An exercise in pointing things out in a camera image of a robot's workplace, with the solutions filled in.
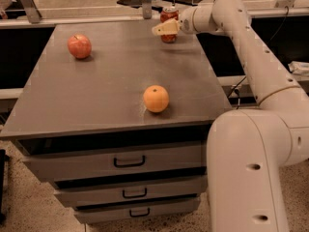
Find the bottom grey drawer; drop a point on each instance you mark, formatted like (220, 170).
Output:
(139, 210)

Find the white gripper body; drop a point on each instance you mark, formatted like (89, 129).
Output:
(185, 22)

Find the top grey drawer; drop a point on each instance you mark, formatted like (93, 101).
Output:
(89, 164)

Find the grey drawer cabinet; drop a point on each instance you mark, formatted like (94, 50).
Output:
(71, 105)

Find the middle grey drawer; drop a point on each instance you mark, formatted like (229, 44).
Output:
(134, 191)

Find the grey metal railing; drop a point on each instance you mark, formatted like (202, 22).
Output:
(52, 12)

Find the grey drawer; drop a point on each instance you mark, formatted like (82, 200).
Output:
(89, 164)
(139, 210)
(134, 191)

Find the red coke can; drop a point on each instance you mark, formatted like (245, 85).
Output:
(166, 14)

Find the red apple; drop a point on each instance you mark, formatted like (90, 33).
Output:
(79, 46)

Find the orange fruit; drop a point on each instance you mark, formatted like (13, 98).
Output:
(156, 98)

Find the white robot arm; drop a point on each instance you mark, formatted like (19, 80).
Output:
(247, 147)

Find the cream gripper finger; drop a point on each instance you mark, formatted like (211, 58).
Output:
(169, 27)

